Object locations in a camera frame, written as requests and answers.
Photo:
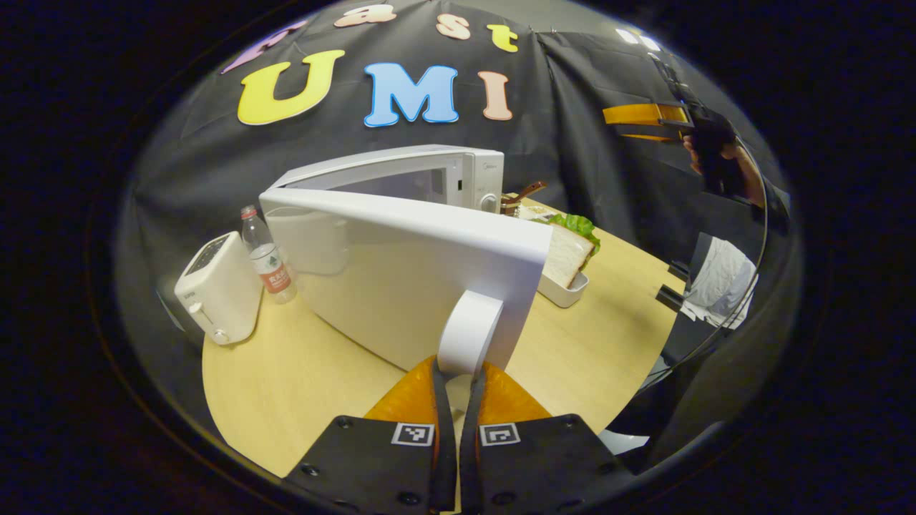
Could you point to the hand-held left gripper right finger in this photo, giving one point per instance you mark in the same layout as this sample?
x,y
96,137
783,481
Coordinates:
x,y
469,465

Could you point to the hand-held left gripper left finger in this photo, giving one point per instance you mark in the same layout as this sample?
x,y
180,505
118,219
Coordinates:
x,y
445,458

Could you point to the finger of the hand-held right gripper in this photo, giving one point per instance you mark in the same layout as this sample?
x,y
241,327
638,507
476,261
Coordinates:
x,y
640,114
644,132

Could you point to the lettuce sandwich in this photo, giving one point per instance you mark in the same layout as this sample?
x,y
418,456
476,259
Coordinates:
x,y
569,250

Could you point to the white microwave oven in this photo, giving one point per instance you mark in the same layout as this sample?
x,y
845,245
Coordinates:
x,y
401,286

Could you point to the black backdrop cloth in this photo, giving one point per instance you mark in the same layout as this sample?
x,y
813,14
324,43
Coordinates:
x,y
572,143

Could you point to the small ceiling light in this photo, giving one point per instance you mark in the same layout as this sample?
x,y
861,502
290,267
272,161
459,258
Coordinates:
x,y
637,38

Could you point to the brown spoon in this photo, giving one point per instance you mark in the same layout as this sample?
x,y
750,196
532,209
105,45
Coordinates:
x,y
526,192

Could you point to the white crumpled cloth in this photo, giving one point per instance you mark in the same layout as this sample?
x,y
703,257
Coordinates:
x,y
723,279

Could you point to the black chair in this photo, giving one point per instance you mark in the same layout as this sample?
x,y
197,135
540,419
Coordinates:
x,y
673,297

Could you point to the white rectangular tray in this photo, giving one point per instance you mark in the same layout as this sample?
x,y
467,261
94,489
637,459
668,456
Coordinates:
x,y
562,293

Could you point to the clear plastic water bottle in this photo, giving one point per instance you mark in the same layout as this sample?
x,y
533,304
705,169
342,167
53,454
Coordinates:
x,y
268,265

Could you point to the white toaster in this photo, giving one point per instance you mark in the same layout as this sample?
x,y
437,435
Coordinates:
x,y
222,293

